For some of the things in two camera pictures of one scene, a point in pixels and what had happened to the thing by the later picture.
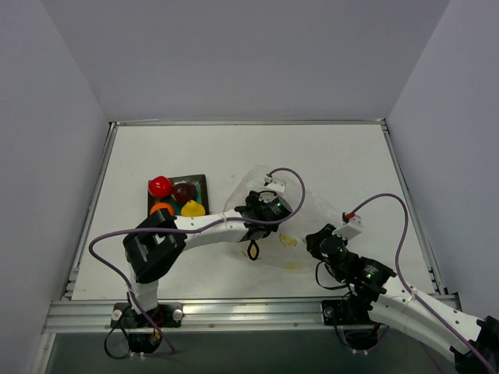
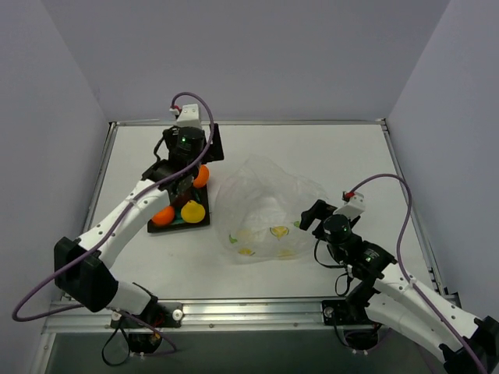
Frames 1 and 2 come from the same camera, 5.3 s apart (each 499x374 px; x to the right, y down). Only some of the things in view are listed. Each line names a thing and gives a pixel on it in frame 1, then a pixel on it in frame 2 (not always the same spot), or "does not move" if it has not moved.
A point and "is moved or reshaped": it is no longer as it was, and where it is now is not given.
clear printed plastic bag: [288, 248] is moved or reshaped
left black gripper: [253, 232] -> [217, 142]
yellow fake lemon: [192, 209] does not move
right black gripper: [317, 239] -> [317, 210]
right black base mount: [352, 314] does not move
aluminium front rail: [94, 316] does not move
